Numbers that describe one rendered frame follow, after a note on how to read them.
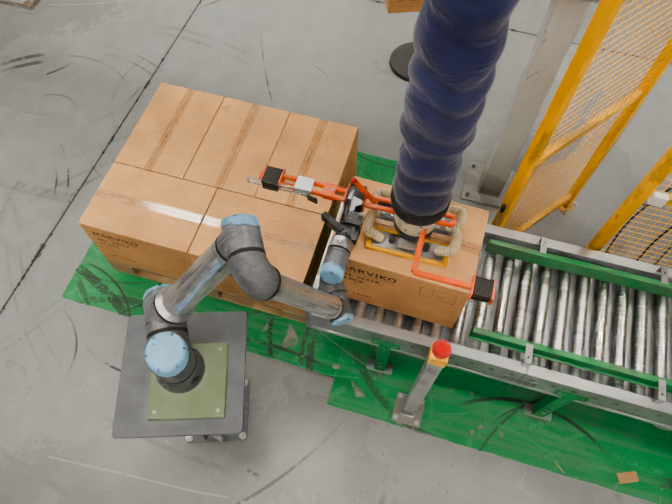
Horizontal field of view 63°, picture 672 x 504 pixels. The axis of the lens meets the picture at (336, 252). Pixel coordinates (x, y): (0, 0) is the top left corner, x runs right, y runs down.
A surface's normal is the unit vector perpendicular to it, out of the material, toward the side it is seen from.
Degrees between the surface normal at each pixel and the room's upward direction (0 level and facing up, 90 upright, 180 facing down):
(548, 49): 88
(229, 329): 0
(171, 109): 0
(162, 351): 9
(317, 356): 0
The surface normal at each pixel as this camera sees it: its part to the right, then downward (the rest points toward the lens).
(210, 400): 0.04, -0.42
